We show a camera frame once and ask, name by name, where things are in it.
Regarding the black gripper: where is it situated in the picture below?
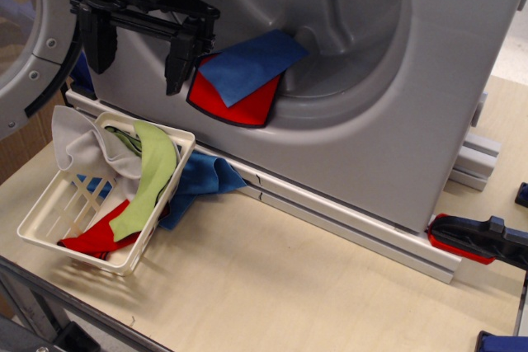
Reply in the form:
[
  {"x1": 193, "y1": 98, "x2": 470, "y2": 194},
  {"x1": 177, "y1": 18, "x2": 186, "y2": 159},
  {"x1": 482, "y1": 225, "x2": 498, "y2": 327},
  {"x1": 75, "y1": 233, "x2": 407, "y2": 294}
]
[{"x1": 71, "y1": 0, "x2": 219, "y2": 96}]

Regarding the blue cloth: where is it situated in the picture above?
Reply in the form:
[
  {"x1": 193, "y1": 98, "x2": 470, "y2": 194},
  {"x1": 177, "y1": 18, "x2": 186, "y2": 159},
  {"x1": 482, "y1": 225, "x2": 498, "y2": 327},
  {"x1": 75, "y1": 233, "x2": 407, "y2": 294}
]
[
  {"x1": 76, "y1": 150, "x2": 248, "y2": 232},
  {"x1": 199, "y1": 30, "x2": 309, "y2": 107}
]

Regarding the red cloth with dark trim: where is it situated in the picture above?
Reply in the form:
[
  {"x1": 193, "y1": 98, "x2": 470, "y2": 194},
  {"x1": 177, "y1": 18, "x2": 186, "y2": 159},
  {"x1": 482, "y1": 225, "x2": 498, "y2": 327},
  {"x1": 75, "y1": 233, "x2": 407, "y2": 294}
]
[{"x1": 186, "y1": 70, "x2": 283, "y2": 129}]

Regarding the white plastic laundry basket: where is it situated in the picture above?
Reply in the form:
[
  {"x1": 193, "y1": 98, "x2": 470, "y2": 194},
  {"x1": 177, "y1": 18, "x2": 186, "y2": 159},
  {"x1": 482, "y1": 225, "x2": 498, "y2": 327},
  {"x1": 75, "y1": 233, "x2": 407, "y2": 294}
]
[{"x1": 17, "y1": 125, "x2": 196, "y2": 276}]

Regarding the grey toy washing machine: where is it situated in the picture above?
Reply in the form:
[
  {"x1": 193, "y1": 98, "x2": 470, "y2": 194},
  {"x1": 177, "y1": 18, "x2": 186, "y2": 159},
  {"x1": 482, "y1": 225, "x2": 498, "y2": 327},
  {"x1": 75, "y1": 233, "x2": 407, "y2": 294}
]
[{"x1": 92, "y1": 0, "x2": 520, "y2": 232}]

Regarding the lime green cloth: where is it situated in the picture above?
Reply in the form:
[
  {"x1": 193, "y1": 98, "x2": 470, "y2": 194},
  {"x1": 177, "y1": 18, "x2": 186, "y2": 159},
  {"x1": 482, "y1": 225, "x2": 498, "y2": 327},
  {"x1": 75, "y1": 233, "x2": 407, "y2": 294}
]
[{"x1": 109, "y1": 121, "x2": 177, "y2": 242}]

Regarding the light grey cloth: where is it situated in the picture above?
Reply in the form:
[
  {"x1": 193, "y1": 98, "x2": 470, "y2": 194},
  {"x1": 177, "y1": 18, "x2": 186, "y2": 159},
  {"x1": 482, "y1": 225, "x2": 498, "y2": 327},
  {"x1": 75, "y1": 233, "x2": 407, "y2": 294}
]
[{"x1": 51, "y1": 106, "x2": 141, "y2": 180}]

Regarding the blue cloth behind basket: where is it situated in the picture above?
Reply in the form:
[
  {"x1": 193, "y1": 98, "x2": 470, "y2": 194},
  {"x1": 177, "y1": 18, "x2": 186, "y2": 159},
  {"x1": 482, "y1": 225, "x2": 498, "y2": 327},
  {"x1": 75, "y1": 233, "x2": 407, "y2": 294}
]
[{"x1": 76, "y1": 150, "x2": 248, "y2": 232}]

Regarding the red cloth in basket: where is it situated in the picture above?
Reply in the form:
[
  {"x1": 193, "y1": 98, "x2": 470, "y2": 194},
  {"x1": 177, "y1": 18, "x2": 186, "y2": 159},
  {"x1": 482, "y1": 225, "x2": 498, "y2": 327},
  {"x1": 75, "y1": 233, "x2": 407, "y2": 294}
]
[{"x1": 56, "y1": 198, "x2": 171, "y2": 262}]

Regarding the grey aluminium extrusion block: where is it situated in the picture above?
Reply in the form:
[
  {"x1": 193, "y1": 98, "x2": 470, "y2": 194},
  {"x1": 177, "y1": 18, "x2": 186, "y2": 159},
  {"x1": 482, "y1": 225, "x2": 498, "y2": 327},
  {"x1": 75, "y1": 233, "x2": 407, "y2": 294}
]
[{"x1": 449, "y1": 133, "x2": 502, "y2": 191}]

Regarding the red and black clamp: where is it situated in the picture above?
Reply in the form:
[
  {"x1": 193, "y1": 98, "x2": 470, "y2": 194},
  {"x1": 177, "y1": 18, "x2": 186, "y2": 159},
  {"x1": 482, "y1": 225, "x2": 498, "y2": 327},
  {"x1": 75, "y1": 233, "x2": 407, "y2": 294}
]
[{"x1": 427, "y1": 214, "x2": 527, "y2": 270}]

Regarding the black clamp at right edge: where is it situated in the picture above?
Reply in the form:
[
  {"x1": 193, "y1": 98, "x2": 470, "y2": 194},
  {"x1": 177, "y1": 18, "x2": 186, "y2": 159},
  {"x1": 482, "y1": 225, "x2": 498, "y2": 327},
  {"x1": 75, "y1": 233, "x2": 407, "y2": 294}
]
[{"x1": 515, "y1": 182, "x2": 528, "y2": 208}]

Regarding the blue clamp at bottom right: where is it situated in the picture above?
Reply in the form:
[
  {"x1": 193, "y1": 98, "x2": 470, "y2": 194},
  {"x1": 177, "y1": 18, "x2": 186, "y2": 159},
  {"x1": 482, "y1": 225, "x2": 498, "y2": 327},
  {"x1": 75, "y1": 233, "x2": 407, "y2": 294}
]
[{"x1": 474, "y1": 331, "x2": 528, "y2": 352}]

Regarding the metal table frame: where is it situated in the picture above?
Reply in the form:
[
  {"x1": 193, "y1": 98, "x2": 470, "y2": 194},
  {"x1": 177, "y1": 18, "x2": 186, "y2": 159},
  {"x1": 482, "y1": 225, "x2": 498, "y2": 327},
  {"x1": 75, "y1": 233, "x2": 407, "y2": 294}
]
[{"x1": 1, "y1": 257, "x2": 168, "y2": 351}]

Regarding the white aluminium base rail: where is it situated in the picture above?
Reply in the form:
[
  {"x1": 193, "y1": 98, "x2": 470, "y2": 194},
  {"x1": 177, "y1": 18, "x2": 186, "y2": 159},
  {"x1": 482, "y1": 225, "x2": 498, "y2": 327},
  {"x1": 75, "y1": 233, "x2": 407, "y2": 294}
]
[{"x1": 64, "y1": 87, "x2": 462, "y2": 285}]

